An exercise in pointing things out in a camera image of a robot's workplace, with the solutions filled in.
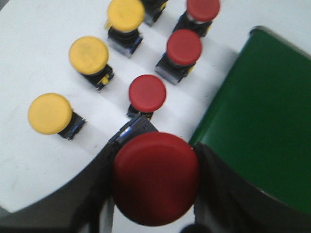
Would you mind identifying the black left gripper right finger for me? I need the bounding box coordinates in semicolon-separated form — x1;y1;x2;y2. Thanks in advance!
194;143;311;233

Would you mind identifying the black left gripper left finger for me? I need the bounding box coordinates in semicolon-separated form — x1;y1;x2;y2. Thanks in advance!
0;143;121;233

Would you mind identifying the red mushroom push button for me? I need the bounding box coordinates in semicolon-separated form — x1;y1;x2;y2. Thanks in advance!
108;114;201;227

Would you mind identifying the yellow mushroom button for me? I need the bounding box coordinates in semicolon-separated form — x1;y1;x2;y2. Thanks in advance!
105;0;145;58
28;93;86;140
69;36;115;91

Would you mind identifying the green conveyor belt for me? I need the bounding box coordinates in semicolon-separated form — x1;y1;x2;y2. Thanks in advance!
190;26;311;214

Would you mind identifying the black switch block far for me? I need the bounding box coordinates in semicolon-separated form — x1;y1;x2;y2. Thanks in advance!
141;0;167;26

